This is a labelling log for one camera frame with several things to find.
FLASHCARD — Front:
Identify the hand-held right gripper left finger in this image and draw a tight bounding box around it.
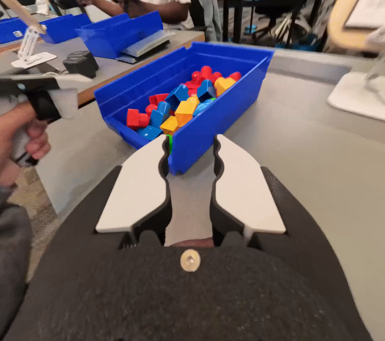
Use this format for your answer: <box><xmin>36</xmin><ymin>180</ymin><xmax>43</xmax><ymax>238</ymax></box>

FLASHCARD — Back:
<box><xmin>95</xmin><ymin>134</ymin><xmax>172</xmax><ymax>247</ymax></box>

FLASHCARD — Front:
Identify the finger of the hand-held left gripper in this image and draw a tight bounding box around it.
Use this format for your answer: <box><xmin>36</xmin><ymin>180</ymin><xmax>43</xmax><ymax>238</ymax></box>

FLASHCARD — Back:
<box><xmin>45</xmin><ymin>73</ymin><xmax>94</xmax><ymax>90</ymax></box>

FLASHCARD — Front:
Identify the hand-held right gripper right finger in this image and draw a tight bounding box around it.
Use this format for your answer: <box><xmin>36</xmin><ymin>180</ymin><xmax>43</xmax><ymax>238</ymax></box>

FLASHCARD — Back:
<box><xmin>210</xmin><ymin>134</ymin><xmax>287</xmax><ymax>247</ymax></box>

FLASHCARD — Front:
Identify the blue plastic bin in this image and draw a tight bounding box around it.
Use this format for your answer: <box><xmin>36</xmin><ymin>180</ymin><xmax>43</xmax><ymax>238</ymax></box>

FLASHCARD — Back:
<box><xmin>39</xmin><ymin>13</ymin><xmax>92</xmax><ymax>44</ymax></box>
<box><xmin>94</xmin><ymin>42</ymin><xmax>275</xmax><ymax>175</ymax></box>
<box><xmin>75</xmin><ymin>11</ymin><xmax>170</xmax><ymax>60</ymax></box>
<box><xmin>0</xmin><ymin>18</ymin><xmax>29</xmax><ymax>44</ymax></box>

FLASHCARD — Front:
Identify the pile of mixed toy blocks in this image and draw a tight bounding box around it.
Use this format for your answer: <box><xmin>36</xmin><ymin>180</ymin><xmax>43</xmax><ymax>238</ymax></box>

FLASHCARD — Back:
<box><xmin>126</xmin><ymin>65</ymin><xmax>242</xmax><ymax>153</ymax></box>

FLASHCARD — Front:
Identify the grey desk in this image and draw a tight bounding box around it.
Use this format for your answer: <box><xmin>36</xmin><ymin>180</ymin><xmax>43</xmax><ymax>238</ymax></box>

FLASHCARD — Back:
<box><xmin>36</xmin><ymin>42</ymin><xmax>385</xmax><ymax>341</ymax></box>

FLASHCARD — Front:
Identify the person's left hand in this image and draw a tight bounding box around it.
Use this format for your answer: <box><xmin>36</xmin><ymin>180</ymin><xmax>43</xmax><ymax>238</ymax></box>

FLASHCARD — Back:
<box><xmin>0</xmin><ymin>100</ymin><xmax>52</xmax><ymax>188</ymax></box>

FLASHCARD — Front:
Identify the person's right hand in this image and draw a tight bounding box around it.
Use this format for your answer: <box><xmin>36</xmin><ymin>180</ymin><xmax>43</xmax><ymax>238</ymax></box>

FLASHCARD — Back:
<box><xmin>173</xmin><ymin>238</ymin><xmax>215</xmax><ymax>248</ymax></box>

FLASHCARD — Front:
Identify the black boxy device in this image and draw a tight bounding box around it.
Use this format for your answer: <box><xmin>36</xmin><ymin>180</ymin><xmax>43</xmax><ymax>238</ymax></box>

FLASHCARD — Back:
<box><xmin>63</xmin><ymin>57</ymin><xmax>97</xmax><ymax>79</ymax></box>
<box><xmin>67</xmin><ymin>50</ymin><xmax>100</xmax><ymax>71</ymax></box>

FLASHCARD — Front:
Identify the wood-edged grey table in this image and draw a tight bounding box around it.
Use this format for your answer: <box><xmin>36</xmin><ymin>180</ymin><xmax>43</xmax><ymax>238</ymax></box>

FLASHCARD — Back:
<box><xmin>0</xmin><ymin>30</ymin><xmax>206</xmax><ymax>107</ymax></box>

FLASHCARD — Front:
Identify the black white striped bag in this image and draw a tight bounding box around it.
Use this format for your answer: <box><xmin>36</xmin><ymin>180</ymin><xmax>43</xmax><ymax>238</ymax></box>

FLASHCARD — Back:
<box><xmin>271</xmin><ymin>13</ymin><xmax>313</xmax><ymax>44</ymax></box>

